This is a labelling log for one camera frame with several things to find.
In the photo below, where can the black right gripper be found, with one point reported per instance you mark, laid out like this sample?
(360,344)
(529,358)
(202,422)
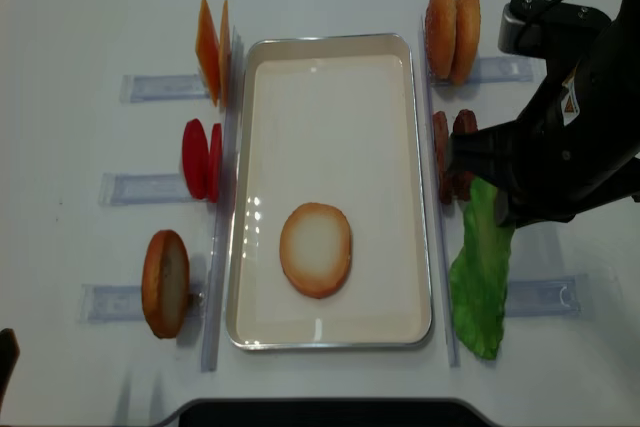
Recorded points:
(578,137)

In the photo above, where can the green lettuce leaf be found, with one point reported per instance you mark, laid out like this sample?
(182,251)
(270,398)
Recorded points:
(478,278)

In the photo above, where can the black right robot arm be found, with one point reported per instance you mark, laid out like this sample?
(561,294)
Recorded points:
(575,145)

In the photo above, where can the outer dark meat patty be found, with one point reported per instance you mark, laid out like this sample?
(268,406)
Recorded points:
(465,122)

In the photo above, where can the inner brown meat patty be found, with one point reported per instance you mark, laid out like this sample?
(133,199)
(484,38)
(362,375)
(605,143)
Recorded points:
(441,135)

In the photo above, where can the flat bread slice on tray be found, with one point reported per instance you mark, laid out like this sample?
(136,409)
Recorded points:
(315,249)

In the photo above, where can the inner red tomato slice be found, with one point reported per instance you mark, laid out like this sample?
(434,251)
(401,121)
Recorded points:
(215,162)

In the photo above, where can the red tomato slice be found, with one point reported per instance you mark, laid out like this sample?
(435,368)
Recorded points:
(215,162)
(195,158)

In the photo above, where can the inner orange cheese slice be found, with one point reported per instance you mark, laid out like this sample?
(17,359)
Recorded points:
(225,55)

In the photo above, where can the orange cheese slice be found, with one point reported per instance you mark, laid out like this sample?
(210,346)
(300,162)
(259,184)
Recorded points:
(225,55)
(207,51)

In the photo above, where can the outer red tomato slice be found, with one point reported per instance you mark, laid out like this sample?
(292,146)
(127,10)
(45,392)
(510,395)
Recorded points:
(195,158)

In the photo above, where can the outer orange cheese slice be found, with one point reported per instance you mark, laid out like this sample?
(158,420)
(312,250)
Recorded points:
(207,51)

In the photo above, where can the upright bread slice left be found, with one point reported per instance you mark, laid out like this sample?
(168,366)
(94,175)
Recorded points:
(165,284)

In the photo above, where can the outer bun top right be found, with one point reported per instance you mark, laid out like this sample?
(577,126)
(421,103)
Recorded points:
(468,24)

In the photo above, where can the bun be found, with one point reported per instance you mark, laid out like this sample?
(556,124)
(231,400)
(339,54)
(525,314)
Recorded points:
(440,34)
(468,24)

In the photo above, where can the inner bun top right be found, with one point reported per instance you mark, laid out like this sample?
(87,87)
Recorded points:
(440,34)

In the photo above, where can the white metal tray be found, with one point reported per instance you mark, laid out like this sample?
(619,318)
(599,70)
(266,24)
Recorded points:
(330,121)

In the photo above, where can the black base at table edge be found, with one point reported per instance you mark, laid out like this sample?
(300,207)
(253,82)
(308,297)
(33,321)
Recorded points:
(329,413)

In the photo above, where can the dark object bottom left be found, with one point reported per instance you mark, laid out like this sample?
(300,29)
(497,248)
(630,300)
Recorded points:
(9,354)

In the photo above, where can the clear bun holder rail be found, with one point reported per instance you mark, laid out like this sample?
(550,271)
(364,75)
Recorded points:
(501,69)

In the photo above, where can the clear lettuce holder rail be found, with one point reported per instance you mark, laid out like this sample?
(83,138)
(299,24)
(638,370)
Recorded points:
(555,297)

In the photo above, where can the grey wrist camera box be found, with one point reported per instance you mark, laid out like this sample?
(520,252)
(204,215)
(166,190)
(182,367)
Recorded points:
(565,31)

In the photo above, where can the clear cheese holder rail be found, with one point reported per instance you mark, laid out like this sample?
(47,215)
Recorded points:
(143,88)

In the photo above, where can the clear tomato holder rail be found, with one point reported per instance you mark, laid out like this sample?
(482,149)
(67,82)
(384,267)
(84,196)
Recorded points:
(142,189)

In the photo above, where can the clear bread holder rail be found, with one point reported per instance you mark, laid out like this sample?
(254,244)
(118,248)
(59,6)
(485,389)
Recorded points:
(110,304)

